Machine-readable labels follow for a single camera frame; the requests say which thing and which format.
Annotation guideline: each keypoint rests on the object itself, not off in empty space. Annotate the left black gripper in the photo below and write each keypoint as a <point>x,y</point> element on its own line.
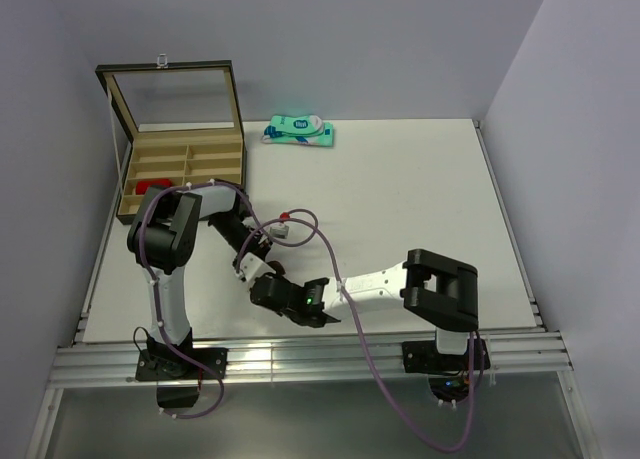
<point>262,246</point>

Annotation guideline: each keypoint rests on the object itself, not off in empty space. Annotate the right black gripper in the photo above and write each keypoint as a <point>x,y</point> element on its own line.
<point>280,277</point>

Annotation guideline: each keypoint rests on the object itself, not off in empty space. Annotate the beige brown striped sock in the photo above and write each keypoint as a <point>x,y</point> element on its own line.
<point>277,267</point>

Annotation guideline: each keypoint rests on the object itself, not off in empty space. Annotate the red sock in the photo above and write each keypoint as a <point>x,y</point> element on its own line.
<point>143,185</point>

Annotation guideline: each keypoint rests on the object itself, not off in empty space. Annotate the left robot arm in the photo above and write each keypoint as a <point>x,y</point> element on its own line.
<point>162,238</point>

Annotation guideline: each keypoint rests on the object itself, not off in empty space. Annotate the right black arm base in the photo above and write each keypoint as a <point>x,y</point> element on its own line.
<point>449,376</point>

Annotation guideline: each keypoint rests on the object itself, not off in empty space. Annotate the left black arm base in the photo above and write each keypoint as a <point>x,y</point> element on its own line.
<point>178,384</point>

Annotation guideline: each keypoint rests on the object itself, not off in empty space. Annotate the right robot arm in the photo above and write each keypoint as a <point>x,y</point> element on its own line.
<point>437,289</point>

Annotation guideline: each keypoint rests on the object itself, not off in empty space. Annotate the teal patterned folded socks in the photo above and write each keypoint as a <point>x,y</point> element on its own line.
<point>308,130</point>

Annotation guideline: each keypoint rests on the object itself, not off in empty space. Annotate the black compartment organizer box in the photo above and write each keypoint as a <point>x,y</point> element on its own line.
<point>182,121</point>

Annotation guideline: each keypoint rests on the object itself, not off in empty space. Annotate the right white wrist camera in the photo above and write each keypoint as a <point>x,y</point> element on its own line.
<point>250,268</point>

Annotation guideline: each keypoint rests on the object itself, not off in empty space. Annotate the aluminium front rail frame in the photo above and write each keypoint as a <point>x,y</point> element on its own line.
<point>437,172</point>

